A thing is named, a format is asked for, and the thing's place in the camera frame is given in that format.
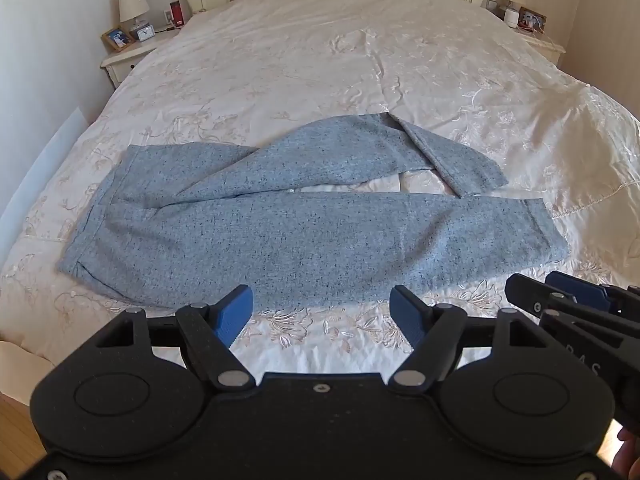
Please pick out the bed with cream embroidered bedspread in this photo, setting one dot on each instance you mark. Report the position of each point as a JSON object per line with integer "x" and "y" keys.
{"x": 310, "y": 60}

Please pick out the brown photo frame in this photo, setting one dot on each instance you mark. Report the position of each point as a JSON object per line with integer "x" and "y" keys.
{"x": 532, "y": 19}

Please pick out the person's right hand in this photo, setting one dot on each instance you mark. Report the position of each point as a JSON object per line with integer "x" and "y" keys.
{"x": 631, "y": 452}

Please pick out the small white alarm clock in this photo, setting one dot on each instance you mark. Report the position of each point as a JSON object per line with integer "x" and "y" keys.
{"x": 145, "y": 33}

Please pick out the red box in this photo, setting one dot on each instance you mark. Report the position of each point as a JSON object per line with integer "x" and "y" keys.
{"x": 177, "y": 13}

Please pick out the wooden photo frame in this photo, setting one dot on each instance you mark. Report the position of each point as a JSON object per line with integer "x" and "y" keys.
{"x": 117, "y": 38}

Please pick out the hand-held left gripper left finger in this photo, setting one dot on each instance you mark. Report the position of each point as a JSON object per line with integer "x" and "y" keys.
{"x": 234, "y": 317}

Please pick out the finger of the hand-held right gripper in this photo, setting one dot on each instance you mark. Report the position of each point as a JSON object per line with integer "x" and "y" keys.
{"x": 525, "y": 294}
{"x": 575, "y": 287}

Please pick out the cream nightstand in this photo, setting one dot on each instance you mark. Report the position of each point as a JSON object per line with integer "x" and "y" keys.
{"x": 542, "y": 42}
{"x": 125, "y": 62}

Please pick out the grey speckled pants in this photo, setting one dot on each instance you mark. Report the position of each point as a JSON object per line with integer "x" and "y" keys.
{"x": 310, "y": 240}

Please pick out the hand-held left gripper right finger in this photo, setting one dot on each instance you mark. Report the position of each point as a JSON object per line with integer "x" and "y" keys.
{"x": 407, "y": 316}

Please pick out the white round speaker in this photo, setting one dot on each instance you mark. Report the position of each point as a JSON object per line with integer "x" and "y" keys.
{"x": 511, "y": 15}

